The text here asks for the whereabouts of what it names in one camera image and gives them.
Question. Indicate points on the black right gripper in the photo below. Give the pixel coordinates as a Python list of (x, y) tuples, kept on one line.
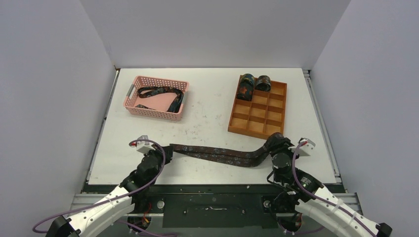
[(278, 143)]

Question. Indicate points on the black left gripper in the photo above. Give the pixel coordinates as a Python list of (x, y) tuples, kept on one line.
[(168, 151)]

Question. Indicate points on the brown floral tie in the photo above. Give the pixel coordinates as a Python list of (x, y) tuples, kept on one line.
[(224, 155)]

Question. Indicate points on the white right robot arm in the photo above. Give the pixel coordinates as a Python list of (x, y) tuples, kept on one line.
[(312, 198)]

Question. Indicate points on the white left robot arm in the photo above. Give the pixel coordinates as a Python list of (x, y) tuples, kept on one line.
[(92, 220)]

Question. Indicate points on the wooden compartment tray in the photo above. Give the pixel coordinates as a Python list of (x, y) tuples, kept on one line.
[(263, 115)]

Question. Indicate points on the rolled dark grey tie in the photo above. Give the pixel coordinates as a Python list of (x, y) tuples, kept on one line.
[(263, 83)]

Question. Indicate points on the pink perforated plastic basket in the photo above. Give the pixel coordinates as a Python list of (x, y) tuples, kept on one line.
[(156, 98)]

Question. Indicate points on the dark patterned tie in basket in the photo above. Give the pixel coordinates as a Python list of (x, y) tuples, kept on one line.
[(162, 92)]

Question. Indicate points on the rolled dark floral tie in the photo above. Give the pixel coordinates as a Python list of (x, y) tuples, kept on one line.
[(245, 87)]

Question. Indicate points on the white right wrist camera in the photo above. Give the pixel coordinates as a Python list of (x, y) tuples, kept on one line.
[(306, 148)]

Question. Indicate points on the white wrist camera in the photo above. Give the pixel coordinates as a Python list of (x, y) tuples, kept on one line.
[(143, 146), (306, 148)]

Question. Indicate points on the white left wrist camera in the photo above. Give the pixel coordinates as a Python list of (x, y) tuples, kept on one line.
[(143, 146)]

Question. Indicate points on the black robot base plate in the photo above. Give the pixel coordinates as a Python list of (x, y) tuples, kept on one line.
[(215, 206)]

